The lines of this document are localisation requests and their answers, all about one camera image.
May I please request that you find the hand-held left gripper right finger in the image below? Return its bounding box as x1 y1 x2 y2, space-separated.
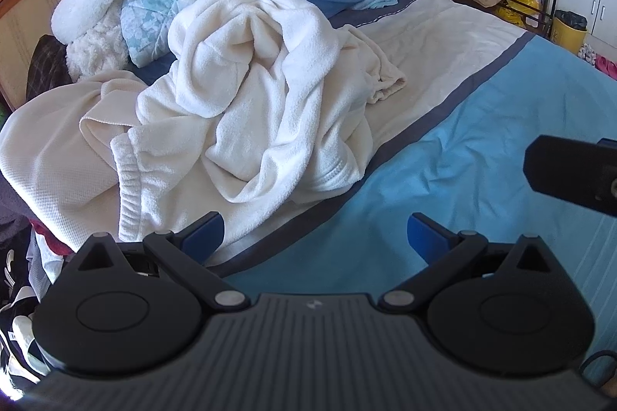
376 212 565 314

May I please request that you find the dark plaid cloth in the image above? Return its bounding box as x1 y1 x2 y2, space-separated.
26 35 73 103

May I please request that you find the yellow trash bin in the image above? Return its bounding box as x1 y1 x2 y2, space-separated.
551 10 589 55

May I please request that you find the yellow plastic bag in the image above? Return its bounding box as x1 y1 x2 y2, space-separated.
496 0 541 28

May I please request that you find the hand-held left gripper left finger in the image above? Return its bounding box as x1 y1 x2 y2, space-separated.
62 211 251 314

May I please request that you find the cream waffle blanket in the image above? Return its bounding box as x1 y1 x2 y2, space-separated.
0 71 145 257

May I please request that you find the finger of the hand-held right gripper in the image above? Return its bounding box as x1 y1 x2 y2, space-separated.
523 134 617 217

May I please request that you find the dark clothes pile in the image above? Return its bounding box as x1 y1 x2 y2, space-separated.
0 179 73 392

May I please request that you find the black cable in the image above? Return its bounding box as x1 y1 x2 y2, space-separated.
581 350 617 385

